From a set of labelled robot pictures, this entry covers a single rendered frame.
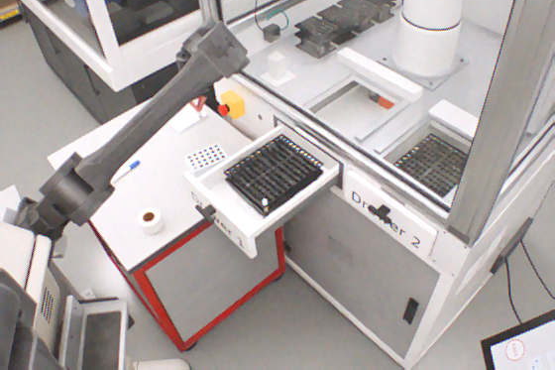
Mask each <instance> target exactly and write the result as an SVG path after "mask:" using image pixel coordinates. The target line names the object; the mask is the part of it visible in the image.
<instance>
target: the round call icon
mask: <svg viewBox="0 0 555 370"><path fill-rule="evenodd" d="M503 349H504V351H505V353H504V355H505V357H506V362H507V364H511V363H513V362H517V361H519V360H522V359H525V358H528V357H527V356H528V354H527V353H526V348H525V344H524V341H523V337H522V335H521V336H519V337H517V338H514V339H511V340H509V341H506V342H504V343H503Z"/></svg>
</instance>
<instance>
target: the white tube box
mask: <svg viewBox="0 0 555 370"><path fill-rule="evenodd" d="M184 158H185V162H186V164H187V166H188V168H189V170H190V171H191V173H192V174H193V175H194V177H195V178H196V179H197V178H199V177H201V176H202V175H204V174H205V173H207V172H208V171H210V170H211V169H213V168H215V167H216V166H218V165H219V164H221V163H222V162H224V161H225V160H227V159H229V157H228V155H227V154H226V153H225V151H224V150H223V148H222V147H221V145H220V144H219V142H217V143H214V144H212V145H210V146H207V147H205V148H202V149H200V150H197V151H195V152H193V153H191V154H189V155H186V156H185V157H184ZM193 165H196V166H197V170H195V169H194V168H193Z"/></svg>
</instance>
